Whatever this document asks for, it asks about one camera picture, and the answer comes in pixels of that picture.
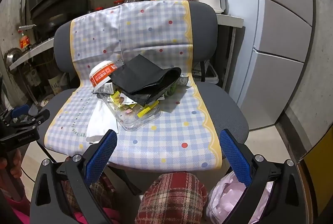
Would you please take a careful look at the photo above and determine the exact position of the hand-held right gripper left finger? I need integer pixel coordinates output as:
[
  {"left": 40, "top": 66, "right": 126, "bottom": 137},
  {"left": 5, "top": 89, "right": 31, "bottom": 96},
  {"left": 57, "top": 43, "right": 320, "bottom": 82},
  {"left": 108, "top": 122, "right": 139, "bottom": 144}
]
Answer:
[{"left": 30, "top": 129, "right": 118, "bottom": 224}]

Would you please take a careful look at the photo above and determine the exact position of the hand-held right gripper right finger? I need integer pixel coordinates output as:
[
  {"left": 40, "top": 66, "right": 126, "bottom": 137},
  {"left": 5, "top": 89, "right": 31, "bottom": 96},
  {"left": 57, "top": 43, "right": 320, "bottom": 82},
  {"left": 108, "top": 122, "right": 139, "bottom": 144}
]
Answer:
[{"left": 219, "top": 129, "right": 310, "bottom": 224}]

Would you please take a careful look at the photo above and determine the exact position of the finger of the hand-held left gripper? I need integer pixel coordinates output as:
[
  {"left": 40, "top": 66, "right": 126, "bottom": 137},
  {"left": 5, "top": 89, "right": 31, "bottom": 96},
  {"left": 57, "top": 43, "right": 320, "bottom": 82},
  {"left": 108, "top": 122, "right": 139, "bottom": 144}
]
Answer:
[
  {"left": 4, "top": 104, "right": 30, "bottom": 123},
  {"left": 10, "top": 110, "right": 50, "bottom": 131}
]

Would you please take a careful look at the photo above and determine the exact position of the pink trash bag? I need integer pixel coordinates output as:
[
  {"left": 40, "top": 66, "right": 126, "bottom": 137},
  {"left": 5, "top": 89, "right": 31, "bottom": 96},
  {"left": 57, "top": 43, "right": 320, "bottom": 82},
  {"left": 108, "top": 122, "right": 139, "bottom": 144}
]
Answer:
[{"left": 207, "top": 170, "right": 273, "bottom": 224}]

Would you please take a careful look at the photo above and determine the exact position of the dark grey cloth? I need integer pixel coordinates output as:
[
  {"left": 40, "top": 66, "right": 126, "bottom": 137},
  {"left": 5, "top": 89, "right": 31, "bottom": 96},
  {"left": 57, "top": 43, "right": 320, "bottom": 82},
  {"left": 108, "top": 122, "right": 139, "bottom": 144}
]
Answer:
[{"left": 108, "top": 54, "right": 182, "bottom": 106}]

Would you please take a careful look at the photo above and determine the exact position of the person's left hand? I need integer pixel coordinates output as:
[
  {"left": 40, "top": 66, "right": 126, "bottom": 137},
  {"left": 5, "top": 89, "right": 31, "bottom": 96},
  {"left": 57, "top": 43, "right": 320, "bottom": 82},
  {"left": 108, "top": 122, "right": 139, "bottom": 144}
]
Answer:
[{"left": 0, "top": 150, "right": 23, "bottom": 180}]

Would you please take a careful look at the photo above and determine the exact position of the white tissue paper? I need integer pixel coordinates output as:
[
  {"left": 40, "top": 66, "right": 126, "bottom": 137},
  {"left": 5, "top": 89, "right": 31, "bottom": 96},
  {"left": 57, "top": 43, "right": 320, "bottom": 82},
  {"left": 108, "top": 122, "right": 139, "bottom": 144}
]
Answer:
[{"left": 86, "top": 103, "right": 120, "bottom": 143}]

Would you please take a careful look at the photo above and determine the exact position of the clear plastic container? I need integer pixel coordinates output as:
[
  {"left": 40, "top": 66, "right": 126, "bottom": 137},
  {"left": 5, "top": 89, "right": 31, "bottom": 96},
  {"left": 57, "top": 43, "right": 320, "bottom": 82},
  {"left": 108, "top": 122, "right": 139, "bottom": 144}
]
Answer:
[{"left": 96, "top": 89, "right": 163, "bottom": 132}]

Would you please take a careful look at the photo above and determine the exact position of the person's left leg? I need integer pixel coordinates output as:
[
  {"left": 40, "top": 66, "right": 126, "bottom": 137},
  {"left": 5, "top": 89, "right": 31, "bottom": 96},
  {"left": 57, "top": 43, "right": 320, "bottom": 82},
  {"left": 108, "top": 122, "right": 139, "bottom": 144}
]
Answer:
[{"left": 61, "top": 174, "right": 117, "bottom": 224}]

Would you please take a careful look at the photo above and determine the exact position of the person's leg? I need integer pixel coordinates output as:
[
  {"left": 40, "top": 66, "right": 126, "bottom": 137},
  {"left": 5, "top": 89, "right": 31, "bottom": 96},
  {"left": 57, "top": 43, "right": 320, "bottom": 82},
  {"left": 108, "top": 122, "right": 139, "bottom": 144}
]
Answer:
[
  {"left": 135, "top": 172, "right": 209, "bottom": 224},
  {"left": 61, "top": 174, "right": 117, "bottom": 224}
]

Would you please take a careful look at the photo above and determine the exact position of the round metal lid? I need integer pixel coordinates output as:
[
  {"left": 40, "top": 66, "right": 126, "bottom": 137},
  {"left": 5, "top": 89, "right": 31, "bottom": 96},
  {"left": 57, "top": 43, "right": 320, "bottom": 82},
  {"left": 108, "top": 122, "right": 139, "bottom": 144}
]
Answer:
[{"left": 3, "top": 48, "right": 24, "bottom": 71}]

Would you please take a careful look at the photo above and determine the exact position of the yellow sauce sachet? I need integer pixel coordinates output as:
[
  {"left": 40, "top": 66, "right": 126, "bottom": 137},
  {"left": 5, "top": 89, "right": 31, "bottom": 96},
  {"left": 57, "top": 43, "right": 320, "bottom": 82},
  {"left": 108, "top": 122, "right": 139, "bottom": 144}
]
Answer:
[
  {"left": 111, "top": 91, "right": 125, "bottom": 105},
  {"left": 137, "top": 100, "right": 159, "bottom": 118}
]

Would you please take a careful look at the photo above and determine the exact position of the silver foil wrapper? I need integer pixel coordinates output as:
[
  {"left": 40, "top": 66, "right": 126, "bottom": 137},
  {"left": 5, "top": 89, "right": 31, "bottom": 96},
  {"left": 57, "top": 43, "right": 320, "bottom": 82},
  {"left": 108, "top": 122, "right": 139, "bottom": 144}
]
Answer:
[{"left": 94, "top": 82, "right": 115, "bottom": 94}]

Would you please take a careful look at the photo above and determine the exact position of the red label bottle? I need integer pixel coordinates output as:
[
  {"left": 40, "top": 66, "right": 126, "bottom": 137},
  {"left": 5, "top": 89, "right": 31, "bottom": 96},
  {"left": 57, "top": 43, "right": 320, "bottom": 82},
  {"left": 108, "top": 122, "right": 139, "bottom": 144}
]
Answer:
[{"left": 19, "top": 31, "right": 31, "bottom": 51}]

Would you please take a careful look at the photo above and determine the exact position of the person's right leg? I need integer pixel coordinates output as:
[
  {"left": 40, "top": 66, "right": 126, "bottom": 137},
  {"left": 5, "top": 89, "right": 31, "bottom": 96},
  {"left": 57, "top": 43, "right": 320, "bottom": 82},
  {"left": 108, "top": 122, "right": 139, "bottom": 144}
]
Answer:
[{"left": 135, "top": 172, "right": 209, "bottom": 224}]

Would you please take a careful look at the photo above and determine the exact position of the white red instant noodle cup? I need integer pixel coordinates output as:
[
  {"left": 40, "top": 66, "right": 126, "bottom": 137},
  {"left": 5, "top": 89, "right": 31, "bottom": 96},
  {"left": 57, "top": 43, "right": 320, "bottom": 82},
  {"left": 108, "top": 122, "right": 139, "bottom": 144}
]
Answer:
[{"left": 89, "top": 61, "right": 118, "bottom": 89}]

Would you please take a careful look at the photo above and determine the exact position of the small white bin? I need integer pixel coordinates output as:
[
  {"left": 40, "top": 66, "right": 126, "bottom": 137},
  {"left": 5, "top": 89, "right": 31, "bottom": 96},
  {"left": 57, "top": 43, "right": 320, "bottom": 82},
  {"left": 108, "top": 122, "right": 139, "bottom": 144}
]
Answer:
[{"left": 191, "top": 60, "right": 219, "bottom": 84}]

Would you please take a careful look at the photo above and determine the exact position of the yellow door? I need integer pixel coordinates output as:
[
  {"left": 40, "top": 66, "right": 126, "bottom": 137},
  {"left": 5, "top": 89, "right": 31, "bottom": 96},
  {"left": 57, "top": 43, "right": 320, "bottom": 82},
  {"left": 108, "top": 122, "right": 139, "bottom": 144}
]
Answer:
[{"left": 303, "top": 141, "right": 333, "bottom": 214}]

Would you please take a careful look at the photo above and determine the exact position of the black wok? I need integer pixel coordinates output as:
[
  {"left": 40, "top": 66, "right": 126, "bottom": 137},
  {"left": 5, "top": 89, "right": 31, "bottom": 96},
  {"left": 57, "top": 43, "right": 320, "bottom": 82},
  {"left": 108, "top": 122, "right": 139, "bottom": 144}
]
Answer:
[{"left": 45, "top": 13, "right": 76, "bottom": 32}]

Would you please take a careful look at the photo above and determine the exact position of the blue checkered dotted cloth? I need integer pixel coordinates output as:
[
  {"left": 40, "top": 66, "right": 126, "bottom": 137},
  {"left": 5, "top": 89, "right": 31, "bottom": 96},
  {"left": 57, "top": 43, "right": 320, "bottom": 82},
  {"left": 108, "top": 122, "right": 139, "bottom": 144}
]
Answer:
[{"left": 44, "top": 0, "right": 224, "bottom": 171}]

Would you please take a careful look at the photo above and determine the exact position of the white refrigerator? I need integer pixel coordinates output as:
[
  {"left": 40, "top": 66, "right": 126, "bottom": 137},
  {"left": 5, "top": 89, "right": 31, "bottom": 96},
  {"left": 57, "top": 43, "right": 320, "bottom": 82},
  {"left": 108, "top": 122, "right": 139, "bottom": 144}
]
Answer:
[{"left": 229, "top": 0, "right": 316, "bottom": 132}]

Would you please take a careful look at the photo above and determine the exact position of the grey office chair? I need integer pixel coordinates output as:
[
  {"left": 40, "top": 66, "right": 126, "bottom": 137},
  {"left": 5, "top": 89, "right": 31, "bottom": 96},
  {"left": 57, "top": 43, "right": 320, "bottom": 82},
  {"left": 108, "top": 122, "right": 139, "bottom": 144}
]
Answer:
[{"left": 43, "top": 1, "right": 249, "bottom": 188}]

